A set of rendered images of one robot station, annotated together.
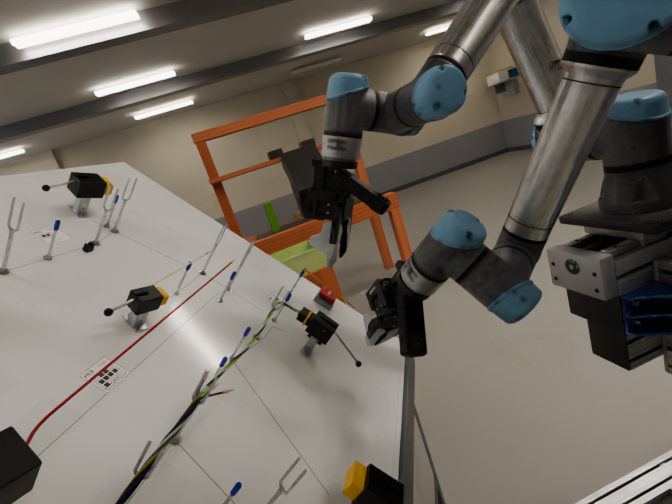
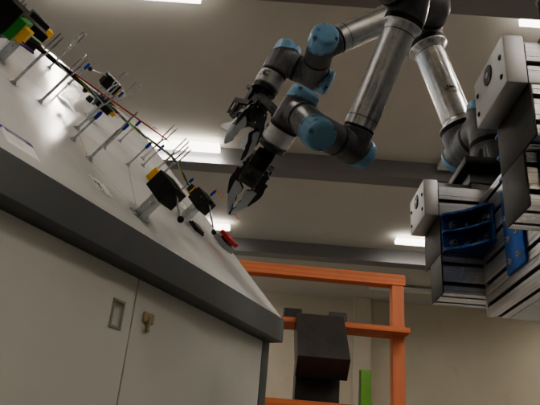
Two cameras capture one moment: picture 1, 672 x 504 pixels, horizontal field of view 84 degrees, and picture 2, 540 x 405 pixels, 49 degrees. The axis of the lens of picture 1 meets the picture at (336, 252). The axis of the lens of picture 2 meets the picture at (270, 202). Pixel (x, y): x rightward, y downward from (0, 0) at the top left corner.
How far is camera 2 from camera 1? 1.22 m
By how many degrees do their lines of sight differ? 40
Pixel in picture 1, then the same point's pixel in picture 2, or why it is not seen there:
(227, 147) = not seen: hidden behind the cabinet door
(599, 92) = (392, 30)
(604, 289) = (424, 203)
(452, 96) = (325, 36)
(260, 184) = not seen: outside the picture
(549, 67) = (445, 88)
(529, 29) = (432, 63)
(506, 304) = (305, 122)
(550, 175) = (367, 77)
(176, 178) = not seen: hidden behind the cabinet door
